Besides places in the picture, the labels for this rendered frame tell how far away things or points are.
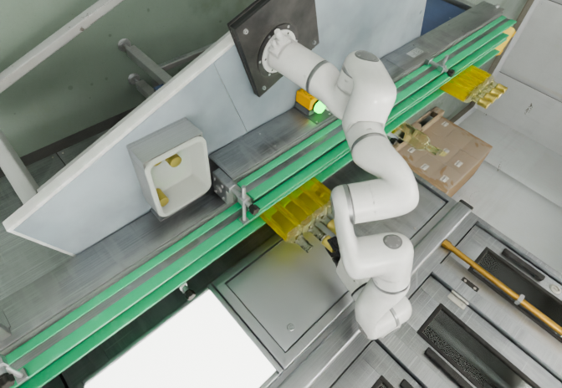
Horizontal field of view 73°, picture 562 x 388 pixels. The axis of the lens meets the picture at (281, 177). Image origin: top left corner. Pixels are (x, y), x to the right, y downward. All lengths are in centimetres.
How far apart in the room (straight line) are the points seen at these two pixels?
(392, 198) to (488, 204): 535
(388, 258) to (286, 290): 53
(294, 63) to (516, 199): 560
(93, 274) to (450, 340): 106
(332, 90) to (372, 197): 33
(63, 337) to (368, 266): 74
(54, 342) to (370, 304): 75
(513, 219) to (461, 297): 473
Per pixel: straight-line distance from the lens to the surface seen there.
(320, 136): 129
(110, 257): 115
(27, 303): 116
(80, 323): 111
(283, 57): 105
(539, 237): 614
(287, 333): 120
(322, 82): 98
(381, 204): 77
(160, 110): 99
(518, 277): 160
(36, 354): 112
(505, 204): 624
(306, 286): 126
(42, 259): 148
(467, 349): 139
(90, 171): 100
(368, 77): 85
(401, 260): 79
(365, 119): 84
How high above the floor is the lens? 146
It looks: 26 degrees down
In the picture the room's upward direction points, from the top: 131 degrees clockwise
